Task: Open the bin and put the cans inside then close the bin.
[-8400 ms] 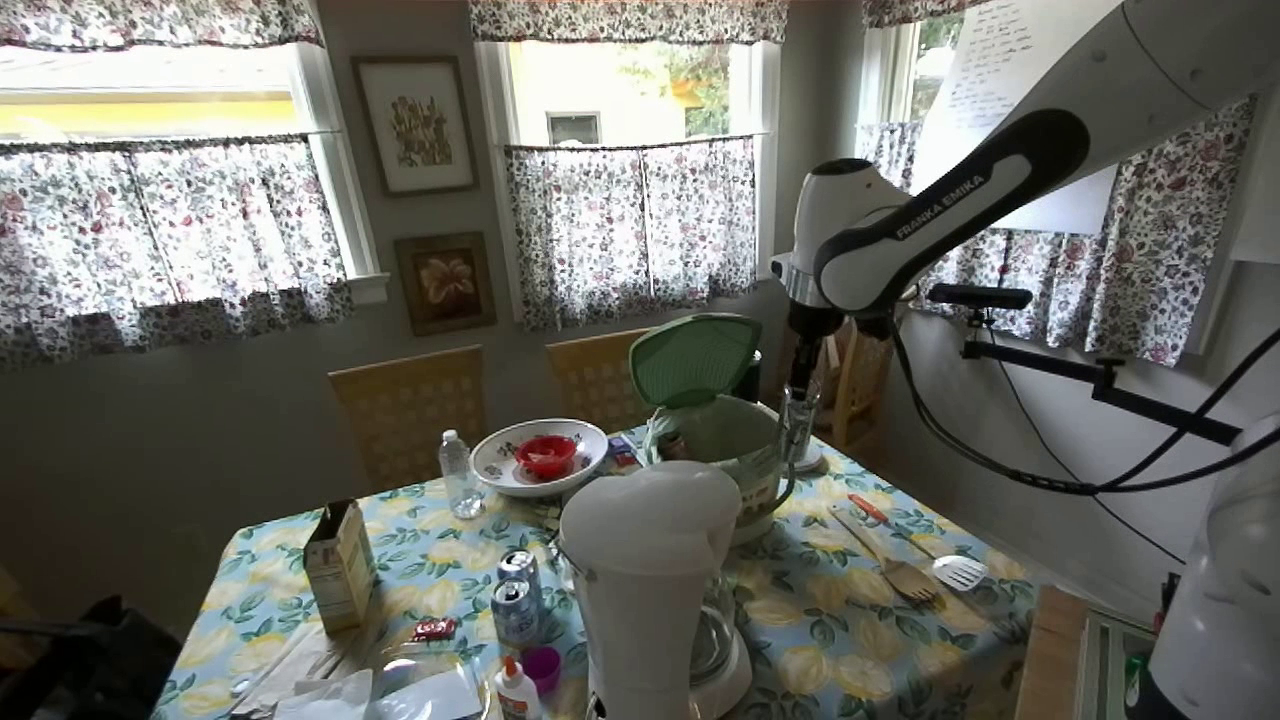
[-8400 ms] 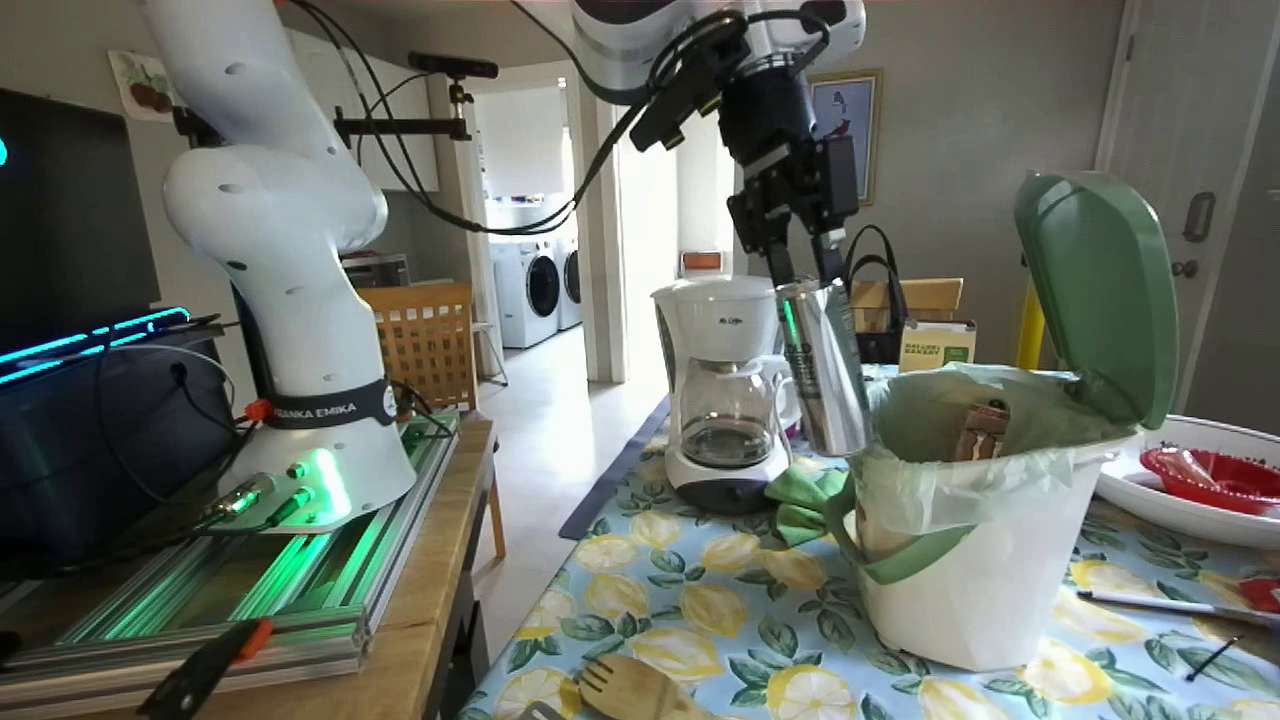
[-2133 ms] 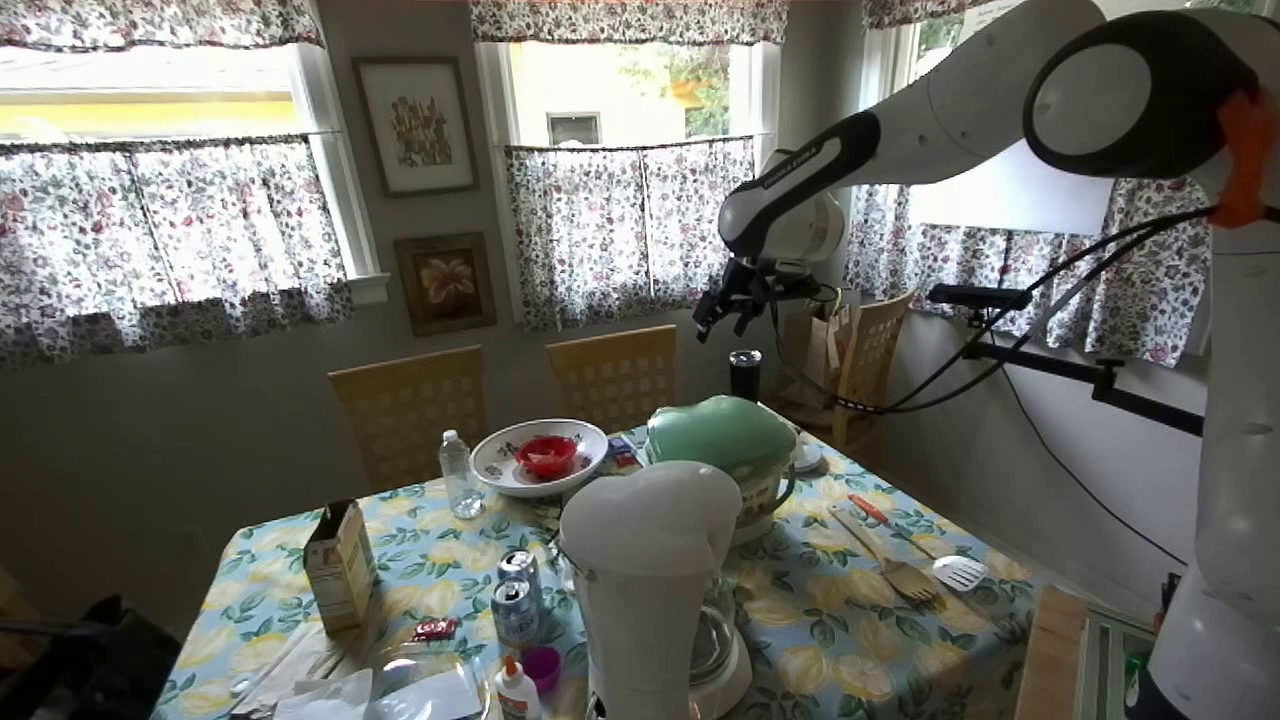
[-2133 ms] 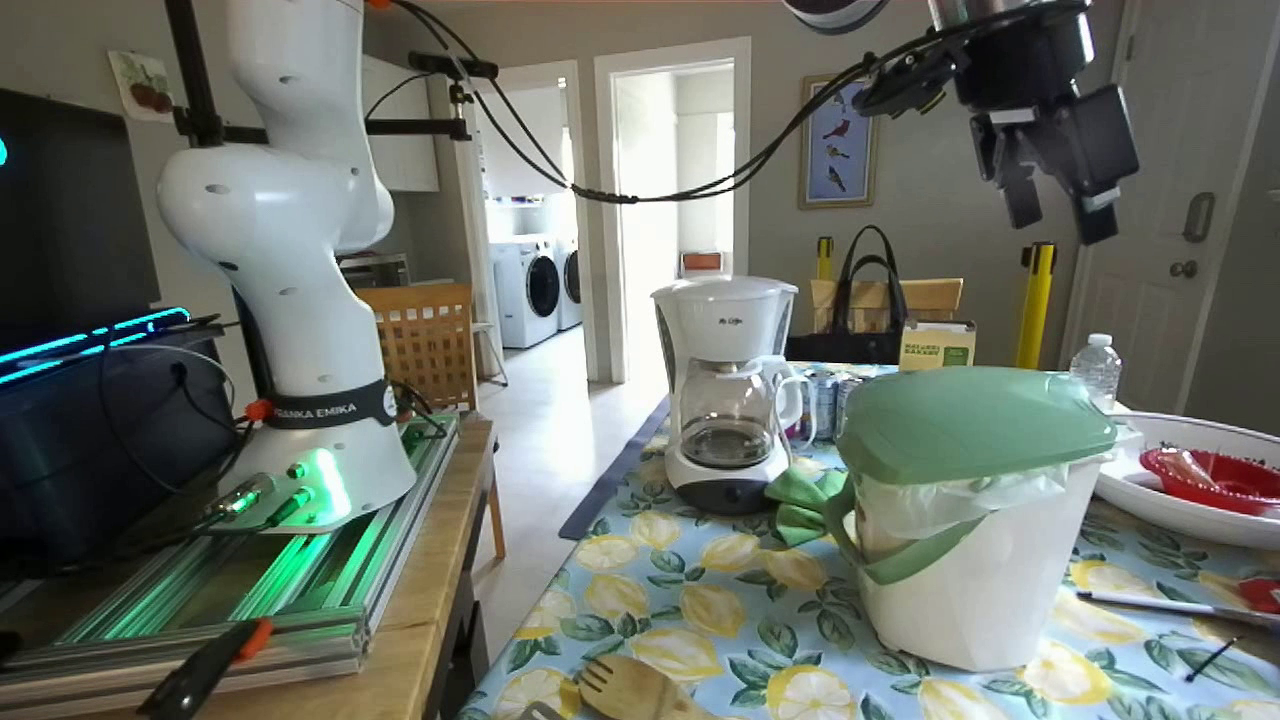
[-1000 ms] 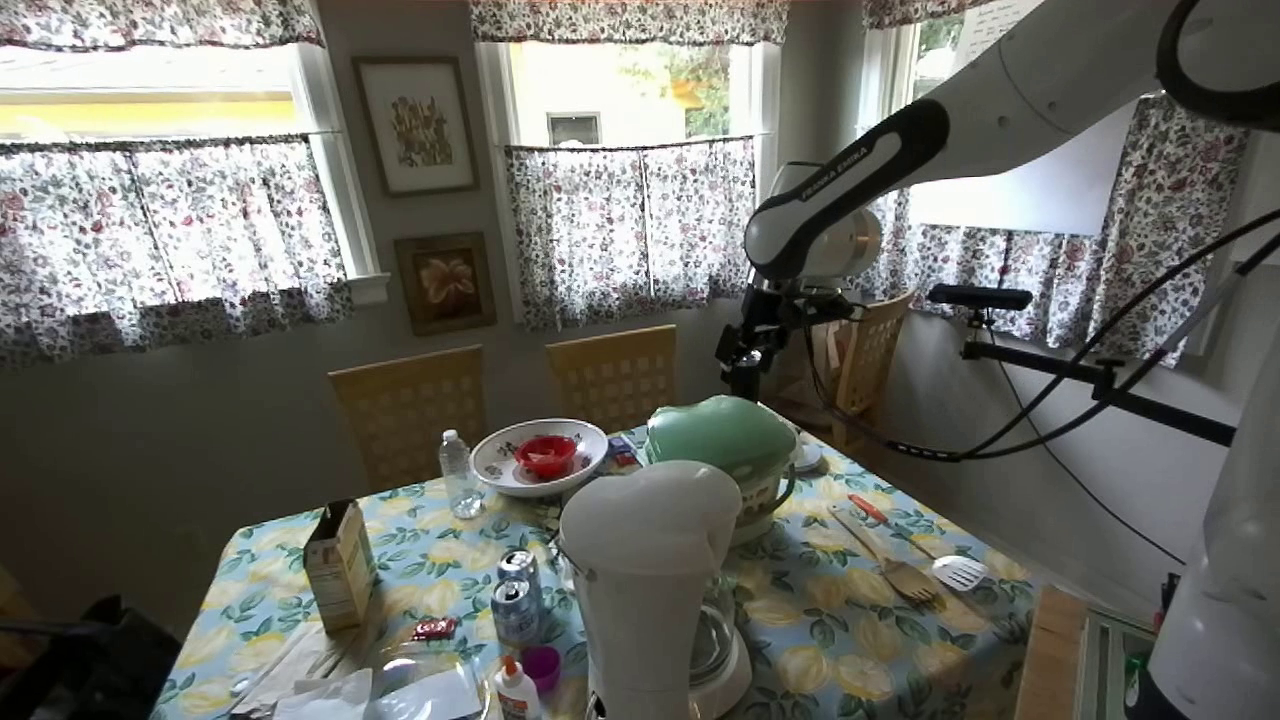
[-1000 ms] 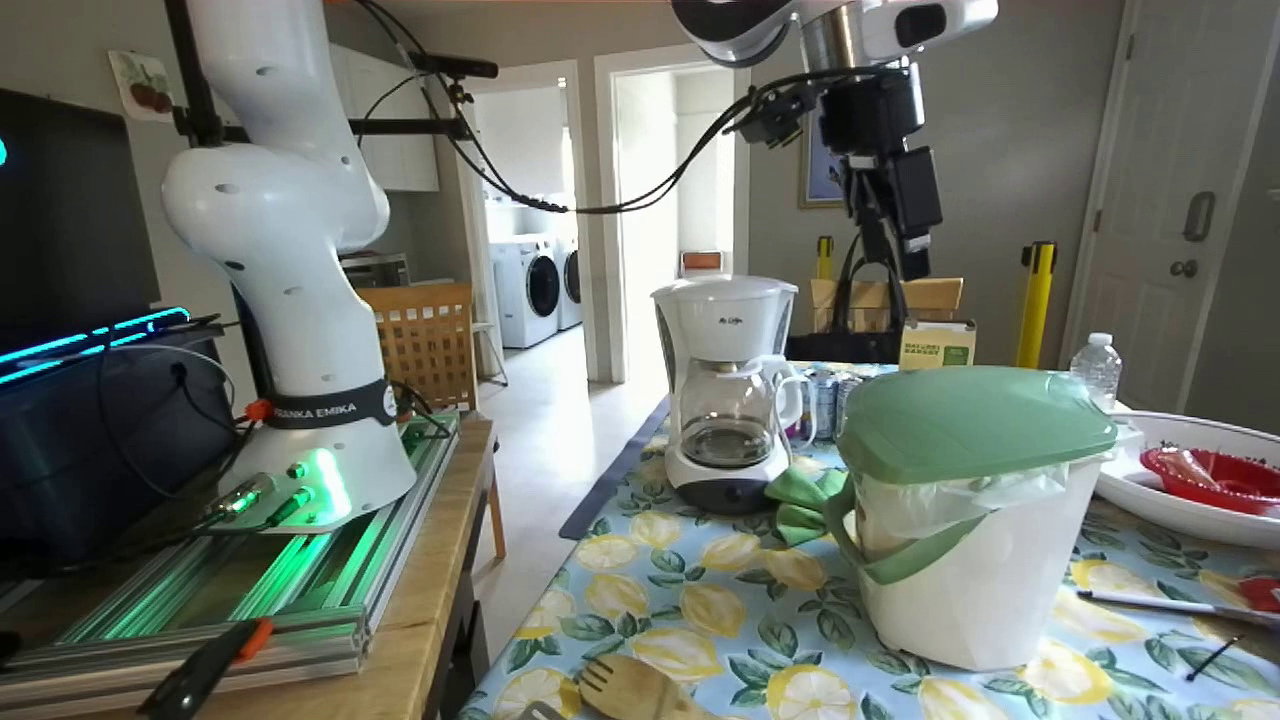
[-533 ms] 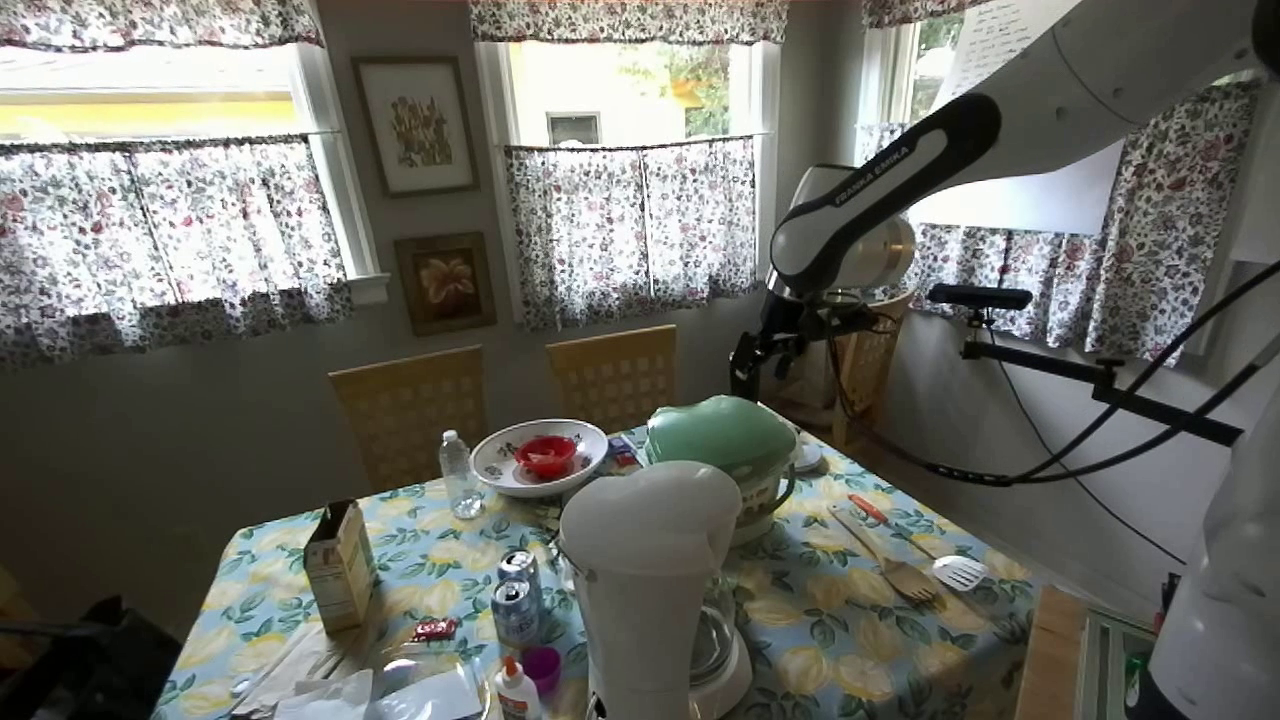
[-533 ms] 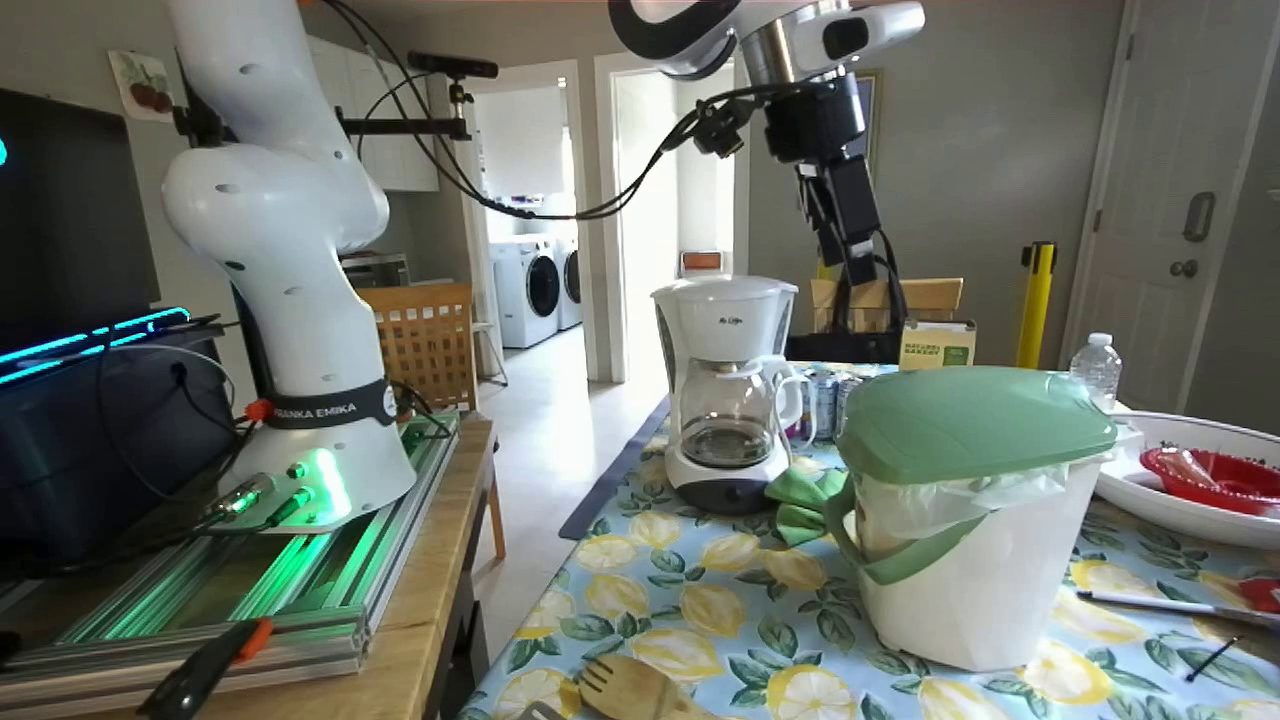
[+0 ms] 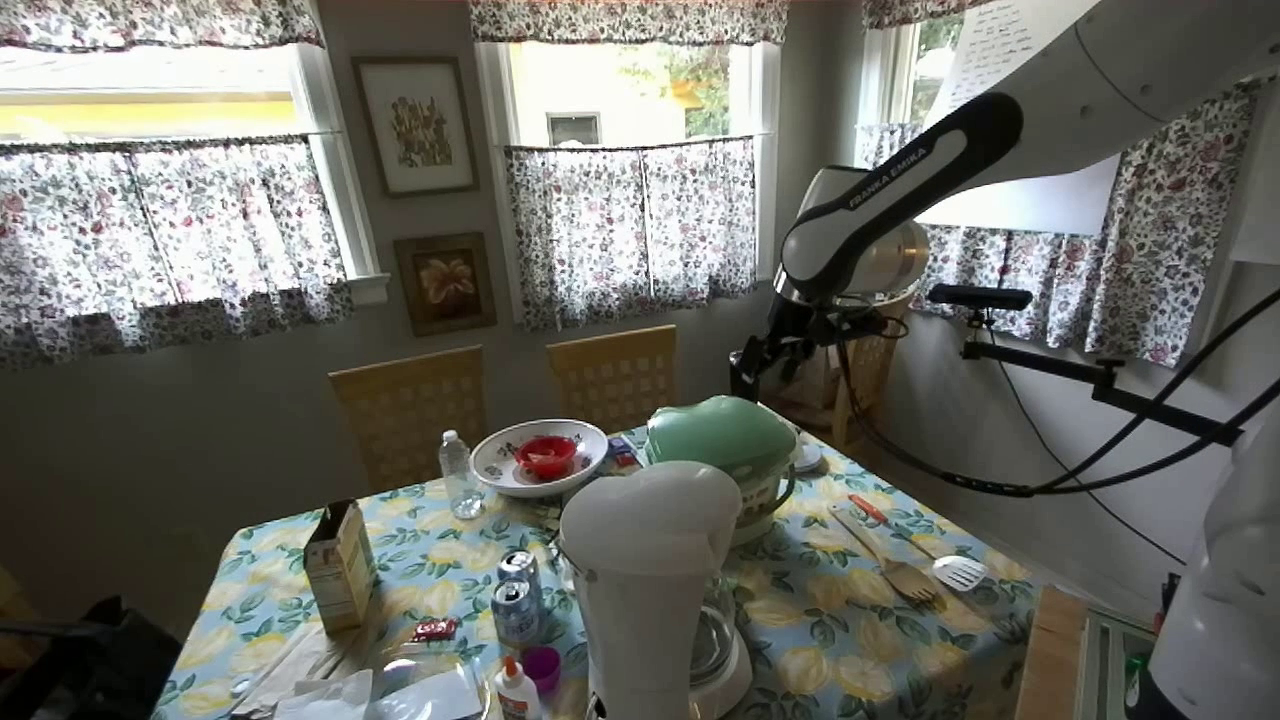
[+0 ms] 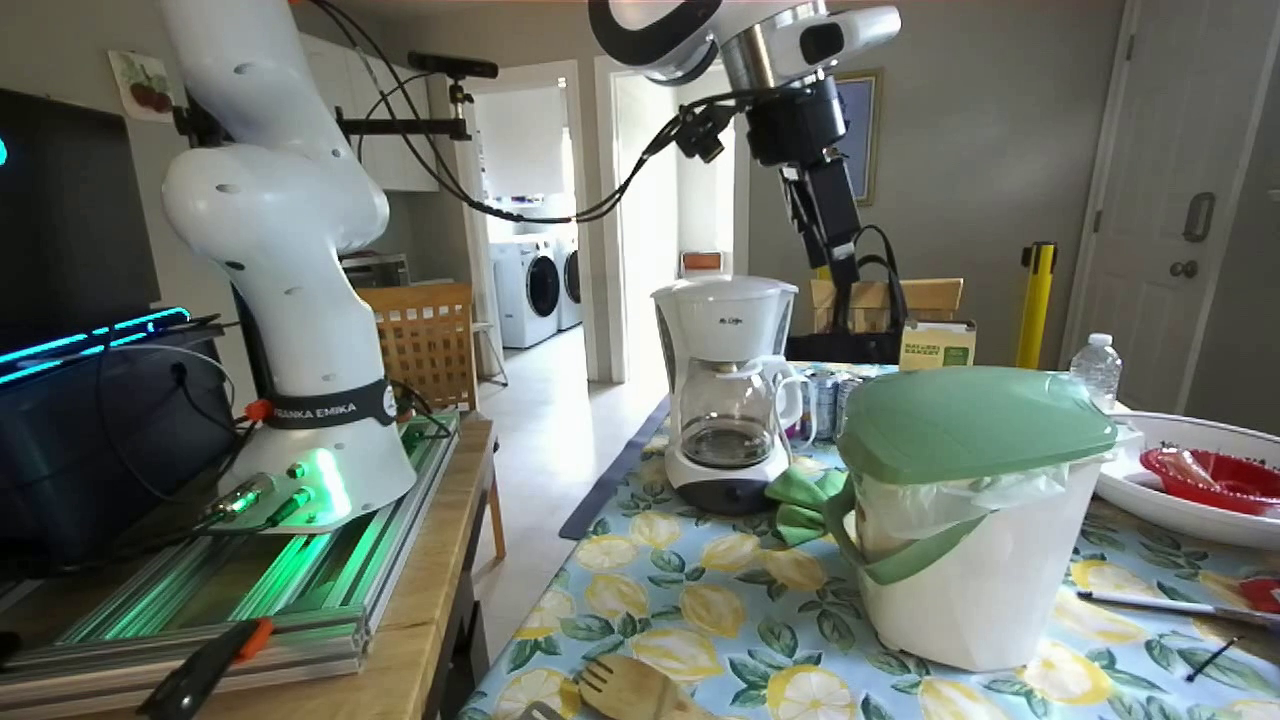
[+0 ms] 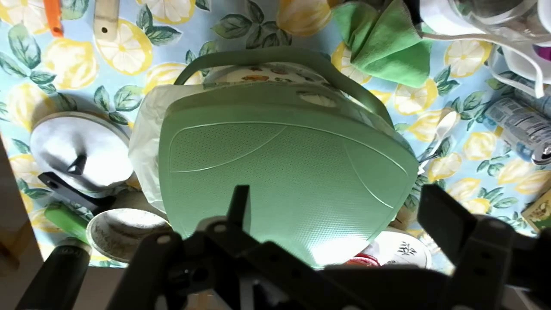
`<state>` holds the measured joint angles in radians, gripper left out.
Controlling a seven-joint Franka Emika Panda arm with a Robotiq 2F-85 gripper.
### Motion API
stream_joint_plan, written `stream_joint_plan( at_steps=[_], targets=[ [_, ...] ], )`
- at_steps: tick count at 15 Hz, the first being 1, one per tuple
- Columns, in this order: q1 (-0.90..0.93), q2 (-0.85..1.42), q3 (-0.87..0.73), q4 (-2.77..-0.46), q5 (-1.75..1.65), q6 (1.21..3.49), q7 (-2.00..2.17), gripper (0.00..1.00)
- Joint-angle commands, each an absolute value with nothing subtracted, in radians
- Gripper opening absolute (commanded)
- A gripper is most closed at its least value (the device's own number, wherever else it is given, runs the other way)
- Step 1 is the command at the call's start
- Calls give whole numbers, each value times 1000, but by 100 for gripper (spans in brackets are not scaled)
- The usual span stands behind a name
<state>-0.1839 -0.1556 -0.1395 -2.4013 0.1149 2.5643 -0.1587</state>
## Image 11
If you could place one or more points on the blue white drink can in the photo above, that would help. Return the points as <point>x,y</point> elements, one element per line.
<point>518,126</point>

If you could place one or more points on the silver round lid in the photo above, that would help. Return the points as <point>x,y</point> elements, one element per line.
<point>79,152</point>

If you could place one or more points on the green cloth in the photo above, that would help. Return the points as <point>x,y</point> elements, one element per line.
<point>384,40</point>

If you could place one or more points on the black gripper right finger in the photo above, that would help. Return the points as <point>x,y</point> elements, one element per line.
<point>470,246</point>

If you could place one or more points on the wooden fork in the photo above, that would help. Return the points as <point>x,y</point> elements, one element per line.
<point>105,17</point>

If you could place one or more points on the lemon print tablecloth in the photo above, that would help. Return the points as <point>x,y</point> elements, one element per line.
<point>69,62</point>

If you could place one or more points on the purple cup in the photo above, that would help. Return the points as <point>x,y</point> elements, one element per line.
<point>542,53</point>

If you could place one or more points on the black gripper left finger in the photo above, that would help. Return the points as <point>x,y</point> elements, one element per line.
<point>239,229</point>

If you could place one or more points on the red bowl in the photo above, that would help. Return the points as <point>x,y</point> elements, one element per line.
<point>362,260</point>

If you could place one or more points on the black tumbler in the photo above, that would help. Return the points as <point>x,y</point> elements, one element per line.
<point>53,277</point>

